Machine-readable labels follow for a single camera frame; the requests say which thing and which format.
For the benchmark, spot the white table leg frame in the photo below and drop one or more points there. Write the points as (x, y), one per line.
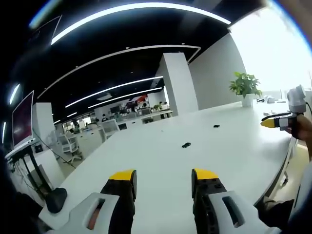
(287, 161)

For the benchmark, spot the white office chair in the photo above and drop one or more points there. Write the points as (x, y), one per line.
(70, 146)
(109, 128)

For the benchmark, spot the black plastic buckle part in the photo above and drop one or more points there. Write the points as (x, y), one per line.
(186, 145)
(216, 126)

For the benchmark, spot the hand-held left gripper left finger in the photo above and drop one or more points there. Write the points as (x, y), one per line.
(107, 207)

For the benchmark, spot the black rounded desk object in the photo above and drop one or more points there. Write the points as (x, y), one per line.
(56, 199)

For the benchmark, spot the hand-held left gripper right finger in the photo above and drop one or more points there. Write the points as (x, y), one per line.
(219, 207)

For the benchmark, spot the person's dark trousers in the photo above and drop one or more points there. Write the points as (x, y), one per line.
(275, 212)

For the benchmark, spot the green potted plant white pot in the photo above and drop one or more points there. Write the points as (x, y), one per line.
(245, 85)

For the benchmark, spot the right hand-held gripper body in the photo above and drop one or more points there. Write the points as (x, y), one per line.
(296, 100)

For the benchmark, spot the large monitor screen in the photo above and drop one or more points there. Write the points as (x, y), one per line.
(23, 119)

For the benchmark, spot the long ceiling light strip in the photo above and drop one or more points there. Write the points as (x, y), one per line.
(136, 13)

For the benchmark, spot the black monitor stand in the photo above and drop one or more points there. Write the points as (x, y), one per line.
(36, 170)

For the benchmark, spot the person's right hand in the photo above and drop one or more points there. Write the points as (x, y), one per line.
(302, 128)

